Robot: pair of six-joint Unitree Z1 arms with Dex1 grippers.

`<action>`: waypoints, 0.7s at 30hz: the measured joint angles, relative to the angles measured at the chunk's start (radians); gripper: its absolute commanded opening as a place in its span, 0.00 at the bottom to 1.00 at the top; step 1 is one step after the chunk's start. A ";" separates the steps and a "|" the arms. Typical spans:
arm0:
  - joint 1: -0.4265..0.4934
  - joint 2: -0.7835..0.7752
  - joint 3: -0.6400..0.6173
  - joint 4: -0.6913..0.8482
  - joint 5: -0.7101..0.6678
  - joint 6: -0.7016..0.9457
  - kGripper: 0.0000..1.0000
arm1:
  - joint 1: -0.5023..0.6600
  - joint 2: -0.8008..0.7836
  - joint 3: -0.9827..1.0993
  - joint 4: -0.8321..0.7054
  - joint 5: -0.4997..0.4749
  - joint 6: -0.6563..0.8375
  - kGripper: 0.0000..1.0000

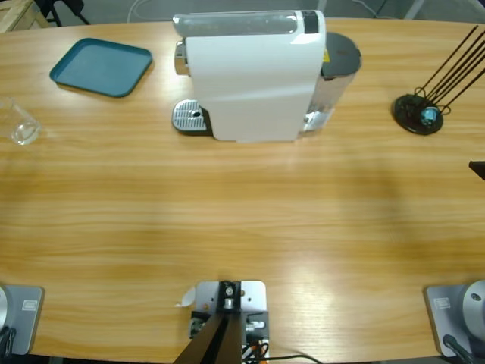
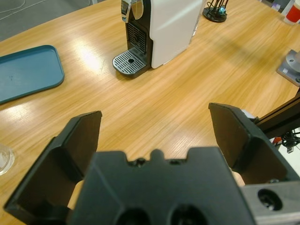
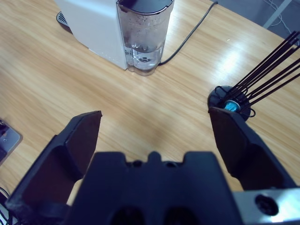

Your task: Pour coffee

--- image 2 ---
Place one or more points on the blue coffee capsule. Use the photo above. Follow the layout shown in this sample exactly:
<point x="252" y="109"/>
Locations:
<point x="222" y="9"/>

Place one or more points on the clear glass cup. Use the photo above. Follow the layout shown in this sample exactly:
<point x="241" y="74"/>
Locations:
<point x="5" y="161"/>

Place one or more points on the black capsule holder with rods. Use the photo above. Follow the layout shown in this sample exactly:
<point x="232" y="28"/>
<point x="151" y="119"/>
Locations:
<point x="214" y="16"/>

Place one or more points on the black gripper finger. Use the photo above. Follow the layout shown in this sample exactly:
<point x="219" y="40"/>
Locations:
<point x="70" y="145"/>
<point x="248" y="150"/>

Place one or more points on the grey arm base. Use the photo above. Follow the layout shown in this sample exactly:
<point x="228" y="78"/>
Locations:
<point x="291" y="68"/>

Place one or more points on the teal plastic tray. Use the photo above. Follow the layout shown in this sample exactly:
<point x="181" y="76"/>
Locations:
<point x="28" y="72"/>

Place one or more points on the white capsule coffee machine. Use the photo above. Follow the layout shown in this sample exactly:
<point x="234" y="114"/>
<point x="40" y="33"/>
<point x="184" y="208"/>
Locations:
<point x="171" y="32"/>

